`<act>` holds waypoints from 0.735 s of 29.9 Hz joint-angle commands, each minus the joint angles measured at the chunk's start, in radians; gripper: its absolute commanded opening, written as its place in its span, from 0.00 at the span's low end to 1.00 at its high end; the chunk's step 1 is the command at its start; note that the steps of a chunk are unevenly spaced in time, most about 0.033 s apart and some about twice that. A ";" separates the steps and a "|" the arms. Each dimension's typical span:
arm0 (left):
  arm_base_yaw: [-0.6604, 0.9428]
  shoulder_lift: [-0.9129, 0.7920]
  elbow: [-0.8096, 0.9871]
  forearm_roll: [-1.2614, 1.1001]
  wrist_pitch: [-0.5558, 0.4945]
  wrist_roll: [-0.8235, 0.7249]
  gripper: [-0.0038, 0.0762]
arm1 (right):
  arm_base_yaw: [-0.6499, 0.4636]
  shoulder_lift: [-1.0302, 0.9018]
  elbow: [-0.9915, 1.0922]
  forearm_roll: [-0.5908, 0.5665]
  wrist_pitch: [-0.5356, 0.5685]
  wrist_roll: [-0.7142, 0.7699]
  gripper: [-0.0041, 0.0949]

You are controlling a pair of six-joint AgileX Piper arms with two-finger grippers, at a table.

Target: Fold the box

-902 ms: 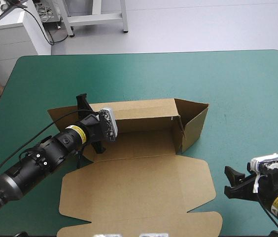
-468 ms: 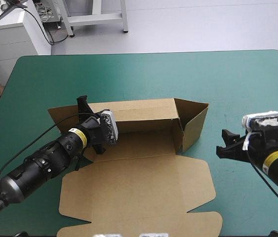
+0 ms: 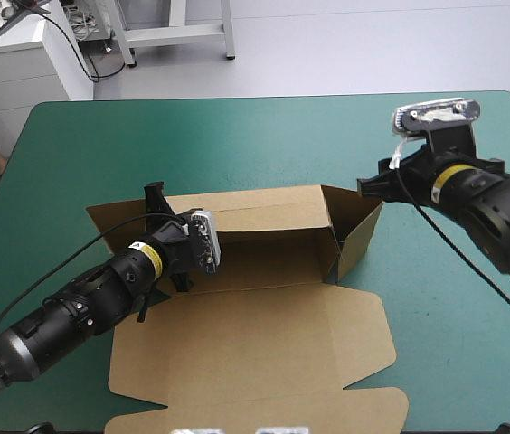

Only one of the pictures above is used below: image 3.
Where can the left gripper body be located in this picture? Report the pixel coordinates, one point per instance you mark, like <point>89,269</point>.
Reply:
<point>178,248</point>

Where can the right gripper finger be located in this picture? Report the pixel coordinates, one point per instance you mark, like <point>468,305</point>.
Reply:
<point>374,186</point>

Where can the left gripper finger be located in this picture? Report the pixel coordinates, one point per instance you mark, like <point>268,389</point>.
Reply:
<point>182,281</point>
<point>157,203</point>

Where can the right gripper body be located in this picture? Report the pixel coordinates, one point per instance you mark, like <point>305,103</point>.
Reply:
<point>418,176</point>

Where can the brown cardboard box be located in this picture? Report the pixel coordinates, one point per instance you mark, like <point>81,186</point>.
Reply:
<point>255,343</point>

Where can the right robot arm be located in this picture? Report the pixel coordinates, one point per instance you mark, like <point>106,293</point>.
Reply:
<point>494,212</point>

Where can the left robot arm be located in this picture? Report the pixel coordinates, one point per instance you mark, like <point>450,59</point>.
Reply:
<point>78,307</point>

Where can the white cabinet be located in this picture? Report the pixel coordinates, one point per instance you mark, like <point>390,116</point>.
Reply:
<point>15,81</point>

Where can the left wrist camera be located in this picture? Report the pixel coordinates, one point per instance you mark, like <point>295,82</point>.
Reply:
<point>206,242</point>

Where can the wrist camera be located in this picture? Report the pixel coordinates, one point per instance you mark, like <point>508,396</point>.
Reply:
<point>436,116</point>
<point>206,242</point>

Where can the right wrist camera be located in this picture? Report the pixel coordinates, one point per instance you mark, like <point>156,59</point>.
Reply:
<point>436,116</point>

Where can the white table frame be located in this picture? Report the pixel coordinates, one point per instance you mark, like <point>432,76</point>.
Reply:
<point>178,31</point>

